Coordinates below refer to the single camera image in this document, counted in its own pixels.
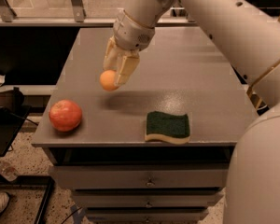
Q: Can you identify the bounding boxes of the red apple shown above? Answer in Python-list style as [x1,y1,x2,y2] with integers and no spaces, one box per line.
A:
[49,100,82,132]

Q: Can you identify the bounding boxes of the small orange fruit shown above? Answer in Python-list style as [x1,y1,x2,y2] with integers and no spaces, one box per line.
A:
[100,70,118,91]

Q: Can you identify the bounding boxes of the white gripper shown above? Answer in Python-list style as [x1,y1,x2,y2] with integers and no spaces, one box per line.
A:
[103,10,155,86]

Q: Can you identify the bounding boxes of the metal railing with glass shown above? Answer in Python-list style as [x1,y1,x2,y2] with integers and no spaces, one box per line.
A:
[0,0,197,28]

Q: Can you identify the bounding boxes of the grey drawer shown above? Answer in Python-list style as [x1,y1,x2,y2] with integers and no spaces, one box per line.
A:
[49,165,227,189]
[72,189,223,208]
[86,208,208,223]

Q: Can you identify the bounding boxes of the black metal frame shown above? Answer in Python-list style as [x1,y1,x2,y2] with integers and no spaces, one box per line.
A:
[0,174,54,224]

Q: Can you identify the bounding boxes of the grey drawer cabinet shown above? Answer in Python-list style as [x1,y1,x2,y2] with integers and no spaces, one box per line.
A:
[31,26,259,224]

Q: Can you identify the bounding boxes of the bottom grey drawer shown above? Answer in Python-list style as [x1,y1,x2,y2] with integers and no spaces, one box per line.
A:
[86,208,208,223]

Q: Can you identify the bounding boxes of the middle grey drawer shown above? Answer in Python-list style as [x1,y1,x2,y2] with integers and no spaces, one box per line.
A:
[72,189,223,208]

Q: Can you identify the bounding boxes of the green and yellow sponge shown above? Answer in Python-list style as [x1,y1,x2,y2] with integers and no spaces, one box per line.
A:
[145,111,190,145]

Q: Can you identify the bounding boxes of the black side table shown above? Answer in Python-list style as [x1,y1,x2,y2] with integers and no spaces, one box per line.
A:
[0,87,32,158]

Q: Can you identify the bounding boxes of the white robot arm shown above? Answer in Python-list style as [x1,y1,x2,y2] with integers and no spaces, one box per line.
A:
[104,0,280,224]

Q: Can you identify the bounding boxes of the top grey drawer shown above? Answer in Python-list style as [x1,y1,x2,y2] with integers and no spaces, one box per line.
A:
[49,165,227,189]

